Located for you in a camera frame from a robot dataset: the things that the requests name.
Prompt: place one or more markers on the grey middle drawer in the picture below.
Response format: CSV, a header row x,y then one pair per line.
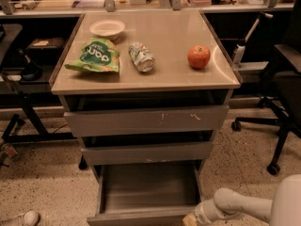
x,y
147,148

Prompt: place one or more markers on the grey top drawer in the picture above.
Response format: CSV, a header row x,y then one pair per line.
x,y
143,113

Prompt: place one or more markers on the black office chair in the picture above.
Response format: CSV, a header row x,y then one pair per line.
x,y
282,78

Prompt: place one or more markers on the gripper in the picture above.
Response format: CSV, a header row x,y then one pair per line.
x,y
200,211

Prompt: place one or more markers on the white sneaker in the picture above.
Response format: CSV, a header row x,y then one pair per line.
x,y
30,218

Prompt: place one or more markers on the crushed soda can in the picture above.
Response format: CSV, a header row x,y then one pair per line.
x,y
141,56

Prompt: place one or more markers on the green chip bag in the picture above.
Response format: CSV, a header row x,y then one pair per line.
x,y
98,56

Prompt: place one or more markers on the red apple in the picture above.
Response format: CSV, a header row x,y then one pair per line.
x,y
198,56

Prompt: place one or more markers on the black table frame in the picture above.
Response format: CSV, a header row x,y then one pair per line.
x,y
9,33

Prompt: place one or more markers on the grey bottom drawer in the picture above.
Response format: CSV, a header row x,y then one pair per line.
x,y
154,194

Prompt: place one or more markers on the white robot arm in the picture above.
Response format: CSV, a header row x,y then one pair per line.
x,y
283,210

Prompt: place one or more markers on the grey drawer cabinet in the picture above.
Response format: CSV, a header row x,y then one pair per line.
x,y
168,35

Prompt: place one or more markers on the white paper bowl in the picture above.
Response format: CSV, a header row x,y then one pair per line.
x,y
107,29

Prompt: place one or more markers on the grey drawer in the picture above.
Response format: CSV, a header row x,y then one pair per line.
x,y
143,113
154,194
147,148

